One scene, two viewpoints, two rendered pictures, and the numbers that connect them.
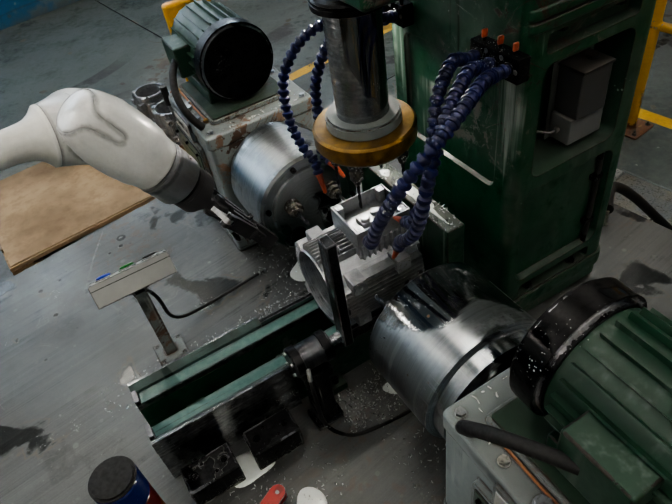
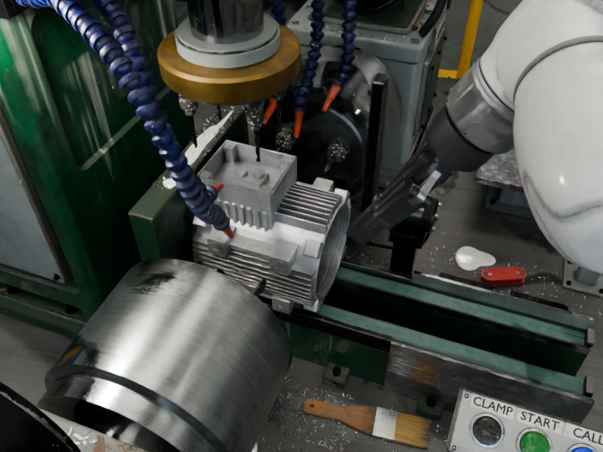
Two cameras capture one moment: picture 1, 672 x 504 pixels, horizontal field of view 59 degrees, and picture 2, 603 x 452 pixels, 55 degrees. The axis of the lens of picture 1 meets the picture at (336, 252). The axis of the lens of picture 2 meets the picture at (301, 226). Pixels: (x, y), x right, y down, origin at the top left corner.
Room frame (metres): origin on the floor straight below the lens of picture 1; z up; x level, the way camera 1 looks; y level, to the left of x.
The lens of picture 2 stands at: (1.31, 0.46, 1.67)
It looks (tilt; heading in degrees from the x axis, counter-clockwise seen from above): 43 degrees down; 225
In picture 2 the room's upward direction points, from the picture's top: straight up
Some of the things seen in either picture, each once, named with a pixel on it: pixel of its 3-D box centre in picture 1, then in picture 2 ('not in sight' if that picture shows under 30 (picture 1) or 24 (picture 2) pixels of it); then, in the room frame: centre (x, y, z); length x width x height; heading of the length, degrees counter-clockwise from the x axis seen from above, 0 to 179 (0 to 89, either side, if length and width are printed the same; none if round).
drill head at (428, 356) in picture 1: (469, 362); (335, 115); (0.57, -0.18, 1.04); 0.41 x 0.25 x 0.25; 24
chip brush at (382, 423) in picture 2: not in sight; (366, 419); (0.91, 0.21, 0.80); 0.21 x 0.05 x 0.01; 120
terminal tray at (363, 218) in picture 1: (371, 221); (249, 185); (0.88, -0.08, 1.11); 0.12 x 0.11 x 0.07; 113
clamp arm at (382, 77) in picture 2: (336, 295); (374, 150); (0.69, 0.01, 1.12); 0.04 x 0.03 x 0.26; 114
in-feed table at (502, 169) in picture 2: not in sight; (533, 173); (0.22, 0.11, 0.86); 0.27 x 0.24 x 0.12; 24
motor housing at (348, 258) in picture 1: (359, 264); (275, 235); (0.87, -0.04, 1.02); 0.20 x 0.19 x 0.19; 113
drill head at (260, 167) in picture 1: (283, 173); (151, 416); (1.19, 0.09, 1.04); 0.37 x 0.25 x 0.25; 24
